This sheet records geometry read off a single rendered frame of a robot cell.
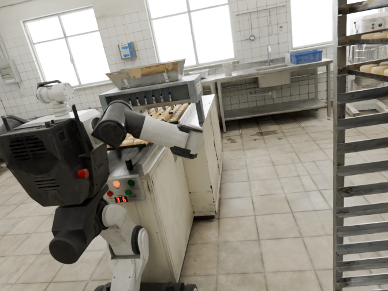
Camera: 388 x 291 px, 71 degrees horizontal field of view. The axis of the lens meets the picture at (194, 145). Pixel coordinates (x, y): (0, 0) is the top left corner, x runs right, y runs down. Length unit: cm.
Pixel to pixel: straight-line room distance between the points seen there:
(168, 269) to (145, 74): 129
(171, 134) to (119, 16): 442
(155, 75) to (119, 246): 116
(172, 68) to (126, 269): 128
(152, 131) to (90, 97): 472
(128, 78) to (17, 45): 433
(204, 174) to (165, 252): 72
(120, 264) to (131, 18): 433
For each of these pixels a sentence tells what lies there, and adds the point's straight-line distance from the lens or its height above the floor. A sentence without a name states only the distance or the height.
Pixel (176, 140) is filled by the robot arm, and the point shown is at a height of 109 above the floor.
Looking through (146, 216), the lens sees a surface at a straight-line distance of 152.
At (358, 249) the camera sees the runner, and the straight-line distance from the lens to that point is 137.
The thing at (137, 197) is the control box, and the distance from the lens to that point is 144.
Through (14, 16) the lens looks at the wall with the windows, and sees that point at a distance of 621.
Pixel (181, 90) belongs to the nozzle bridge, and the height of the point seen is 111.
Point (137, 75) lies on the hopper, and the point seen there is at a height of 126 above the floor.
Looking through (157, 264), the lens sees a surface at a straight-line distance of 173.
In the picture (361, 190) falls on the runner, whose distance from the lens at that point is 122.
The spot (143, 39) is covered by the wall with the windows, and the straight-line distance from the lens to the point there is 514.
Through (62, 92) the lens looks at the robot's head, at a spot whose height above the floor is 132.
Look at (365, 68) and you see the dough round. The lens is 99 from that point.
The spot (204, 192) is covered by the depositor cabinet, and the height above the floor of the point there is 30.
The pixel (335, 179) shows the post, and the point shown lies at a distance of 117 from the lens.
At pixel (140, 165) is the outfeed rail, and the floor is 90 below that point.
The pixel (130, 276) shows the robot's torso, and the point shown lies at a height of 42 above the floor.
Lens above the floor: 138
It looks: 20 degrees down
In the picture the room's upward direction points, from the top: 10 degrees counter-clockwise
